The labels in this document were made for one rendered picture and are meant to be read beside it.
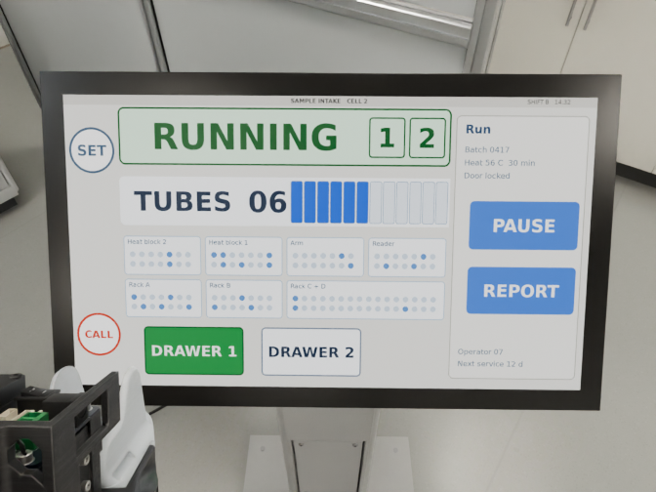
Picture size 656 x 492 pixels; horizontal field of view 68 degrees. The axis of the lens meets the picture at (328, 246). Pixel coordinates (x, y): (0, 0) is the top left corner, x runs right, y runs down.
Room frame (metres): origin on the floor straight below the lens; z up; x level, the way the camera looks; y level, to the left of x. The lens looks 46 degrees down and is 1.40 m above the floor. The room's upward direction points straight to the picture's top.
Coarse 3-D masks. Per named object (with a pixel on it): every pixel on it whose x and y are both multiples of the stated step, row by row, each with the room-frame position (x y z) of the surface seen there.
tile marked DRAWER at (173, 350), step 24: (144, 336) 0.26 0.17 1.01; (168, 336) 0.26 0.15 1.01; (192, 336) 0.26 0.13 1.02; (216, 336) 0.26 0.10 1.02; (240, 336) 0.26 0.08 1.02; (144, 360) 0.24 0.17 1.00; (168, 360) 0.24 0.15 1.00; (192, 360) 0.24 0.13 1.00; (216, 360) 0.24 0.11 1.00; (240, 360) 0.24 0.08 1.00
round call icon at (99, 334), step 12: (84, 312) 0.27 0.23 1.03; (96, 312) 0.27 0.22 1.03; (108, 312) 0.27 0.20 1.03; (120, 312) 0.27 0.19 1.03; (84, 324) 0.27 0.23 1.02; (96, 324) 0.27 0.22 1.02; (108, 324) 0.27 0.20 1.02; (120, 324) 0.27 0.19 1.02; (84, 336) 0.26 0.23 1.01; (96, 336) 0.26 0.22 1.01; (108, 336) 0.26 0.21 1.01; (120, 336) 0.26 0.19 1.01; (84, 348) 0.25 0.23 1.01; (96, 348) 0.25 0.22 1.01; (108, 348) 0.25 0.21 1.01; (120, 348) 0.25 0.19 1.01
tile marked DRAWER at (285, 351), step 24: (264, 336) 0.26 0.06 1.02; (288, 336) 0.26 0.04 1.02; (312, 336) 0.26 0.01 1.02; (336, 336) 0.26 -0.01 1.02; (360, 336) 0.26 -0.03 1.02; (264, 360) 0.24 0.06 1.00; (288, 360) 0.24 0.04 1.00; (312, 360) 0.24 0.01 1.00; (336, 360) 0.24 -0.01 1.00; (360, 360) 0.24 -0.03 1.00
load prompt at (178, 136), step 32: (128, 128) 0.38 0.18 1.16; (160, 128) 0.38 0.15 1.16; (192, 128) 0.38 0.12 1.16; (224, 128) 0.38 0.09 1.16; (256, 128) 0.38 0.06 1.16; (288, 128) 0.38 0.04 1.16; (320, 128) 0.38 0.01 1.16; (352, 128) 0.38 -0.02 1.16; (384, 128) 0.38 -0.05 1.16; (416, 128) 0.38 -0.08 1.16; (448, 128) 0.38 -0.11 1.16; (128, 160) 0.36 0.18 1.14; (160, 160) 0.36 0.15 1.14; (192, 160) 0.36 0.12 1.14; (224, 160) 0.36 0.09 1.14; (256, 160) 0.36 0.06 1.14; (288, 160) 0.36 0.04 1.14; (320, 160) 0.36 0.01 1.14; (352, 160) 0.36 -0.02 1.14; (384, 160) 0.36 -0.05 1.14; (416, 160) 0.36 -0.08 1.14; (448, 160) 0.36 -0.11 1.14
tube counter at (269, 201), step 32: (256, 192) 0.34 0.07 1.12; (288, 192) 0.34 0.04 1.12; (320, 192) 0.34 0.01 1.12; (352, 192) 0.34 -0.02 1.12; (384, 192) 0.34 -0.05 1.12; (416, 192) 0.34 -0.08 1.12; (448, 192) 0.34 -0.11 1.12; (256, 224) 0.32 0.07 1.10; (288, 224) 0.32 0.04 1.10; (320, 224) 0.32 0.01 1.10; (352, 224) 0.32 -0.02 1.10; (384, 224) 0.32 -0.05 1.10; (416, 224) 0.32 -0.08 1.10; (448, 224) 0.32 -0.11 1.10
